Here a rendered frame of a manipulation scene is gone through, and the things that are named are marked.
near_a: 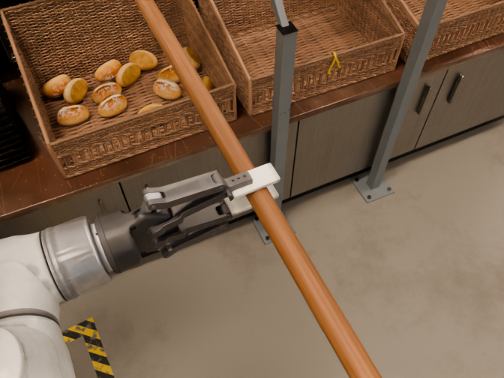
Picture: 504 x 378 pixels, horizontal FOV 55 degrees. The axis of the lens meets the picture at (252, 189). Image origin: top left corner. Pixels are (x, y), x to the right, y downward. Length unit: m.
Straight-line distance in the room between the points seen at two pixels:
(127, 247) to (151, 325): 1.26
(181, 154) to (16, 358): 1.06
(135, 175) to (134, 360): 0.68
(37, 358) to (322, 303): 0.29
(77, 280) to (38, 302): 0.05
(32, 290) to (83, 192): 0.91
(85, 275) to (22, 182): 0.97
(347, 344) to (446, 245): 1.56
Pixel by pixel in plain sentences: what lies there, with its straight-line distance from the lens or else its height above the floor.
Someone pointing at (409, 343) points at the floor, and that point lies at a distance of 1.86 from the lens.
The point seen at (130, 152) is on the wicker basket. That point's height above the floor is 0.60.
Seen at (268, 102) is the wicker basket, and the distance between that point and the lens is 1.54.
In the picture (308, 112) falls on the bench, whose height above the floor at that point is 0.57.
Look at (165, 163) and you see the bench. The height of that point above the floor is 0.57.
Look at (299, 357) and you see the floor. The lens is 1.77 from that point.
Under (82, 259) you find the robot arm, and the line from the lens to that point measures 0.58.
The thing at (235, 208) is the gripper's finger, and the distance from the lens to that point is 0.64.
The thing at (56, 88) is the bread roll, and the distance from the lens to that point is 1.68.
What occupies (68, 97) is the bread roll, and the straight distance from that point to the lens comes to 1.63.
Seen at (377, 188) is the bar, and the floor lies 0.01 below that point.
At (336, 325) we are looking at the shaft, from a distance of 0.55.
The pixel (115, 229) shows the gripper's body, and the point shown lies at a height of 1.21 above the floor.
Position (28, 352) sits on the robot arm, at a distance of 0.49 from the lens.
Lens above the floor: 1.69
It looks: 55 degrees down
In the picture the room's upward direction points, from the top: straight up
